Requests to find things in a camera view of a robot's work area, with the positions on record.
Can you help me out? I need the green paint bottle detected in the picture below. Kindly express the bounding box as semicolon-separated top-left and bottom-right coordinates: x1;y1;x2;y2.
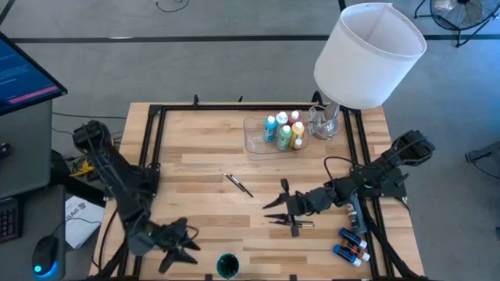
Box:
276;124;294;152

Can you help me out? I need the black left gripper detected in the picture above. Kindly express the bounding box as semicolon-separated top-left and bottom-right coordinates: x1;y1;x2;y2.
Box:
149;217;202;275

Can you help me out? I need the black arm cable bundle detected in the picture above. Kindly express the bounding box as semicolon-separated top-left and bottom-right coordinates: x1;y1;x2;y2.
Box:
361;198;429;281
91;206;152;281

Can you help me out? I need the white paper booklet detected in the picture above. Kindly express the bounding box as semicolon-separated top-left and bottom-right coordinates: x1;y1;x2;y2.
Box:
64;194;105;251

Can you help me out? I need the black floor cable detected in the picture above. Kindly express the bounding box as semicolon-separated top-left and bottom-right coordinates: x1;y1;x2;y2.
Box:
155;0;191;14

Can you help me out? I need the yellow paint bottle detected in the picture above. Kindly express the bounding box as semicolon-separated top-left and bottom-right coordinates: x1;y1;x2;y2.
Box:
289;121;306;148

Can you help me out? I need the teal plastic cup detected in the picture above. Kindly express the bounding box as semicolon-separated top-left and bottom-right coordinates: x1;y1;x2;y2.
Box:
215;252;241;280

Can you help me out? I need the black floor fan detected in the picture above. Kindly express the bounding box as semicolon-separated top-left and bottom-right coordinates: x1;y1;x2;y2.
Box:
413;0;500;48

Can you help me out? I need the computer monitor blue screen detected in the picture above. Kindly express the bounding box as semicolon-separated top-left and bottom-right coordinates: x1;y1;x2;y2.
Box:
0;31;69;117

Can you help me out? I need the dark grey desk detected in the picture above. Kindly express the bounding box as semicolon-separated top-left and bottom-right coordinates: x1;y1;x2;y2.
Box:
0;183;67;281

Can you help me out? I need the white paint bottle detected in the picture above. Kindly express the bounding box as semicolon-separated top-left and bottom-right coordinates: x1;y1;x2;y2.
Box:
275;111;289;137

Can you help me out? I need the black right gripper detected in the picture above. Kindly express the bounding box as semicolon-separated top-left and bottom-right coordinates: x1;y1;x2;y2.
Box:
262;178;314;239

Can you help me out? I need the black stand foot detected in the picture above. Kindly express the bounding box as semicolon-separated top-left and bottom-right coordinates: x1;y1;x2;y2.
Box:
464;140;500;179

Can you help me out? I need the black computer mouse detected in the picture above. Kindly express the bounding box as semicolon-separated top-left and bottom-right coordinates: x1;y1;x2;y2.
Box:
30;234;60;279

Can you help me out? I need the clear plastic bin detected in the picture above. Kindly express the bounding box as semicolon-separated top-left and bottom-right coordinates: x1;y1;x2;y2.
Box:
242;110;310;162

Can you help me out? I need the turquoise paint bottle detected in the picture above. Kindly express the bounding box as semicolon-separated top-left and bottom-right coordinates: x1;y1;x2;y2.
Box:
262;115;279;144

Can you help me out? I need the yellow cable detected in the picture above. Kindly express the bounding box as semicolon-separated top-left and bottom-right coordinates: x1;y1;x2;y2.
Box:
70;158;95;177

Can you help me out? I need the black keyboard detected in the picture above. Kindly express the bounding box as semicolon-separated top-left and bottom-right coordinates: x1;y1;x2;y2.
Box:
0;197;23;244

